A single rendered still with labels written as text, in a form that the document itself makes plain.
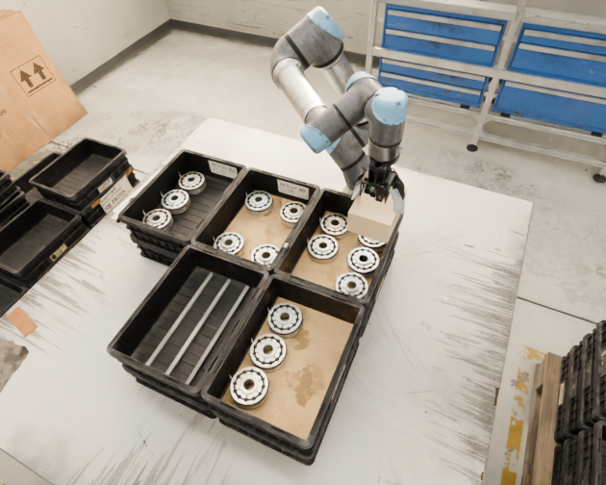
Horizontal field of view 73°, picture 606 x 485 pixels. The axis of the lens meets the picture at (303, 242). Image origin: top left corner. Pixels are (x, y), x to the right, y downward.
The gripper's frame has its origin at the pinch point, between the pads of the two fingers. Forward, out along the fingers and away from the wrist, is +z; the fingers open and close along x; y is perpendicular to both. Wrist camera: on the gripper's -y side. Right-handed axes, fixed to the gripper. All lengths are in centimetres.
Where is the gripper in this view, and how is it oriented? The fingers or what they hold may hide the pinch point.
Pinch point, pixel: (378, 204)
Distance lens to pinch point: 118.1
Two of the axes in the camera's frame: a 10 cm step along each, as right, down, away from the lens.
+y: -4.3, 7.2, -5.5
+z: 0.4, 6.2, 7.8
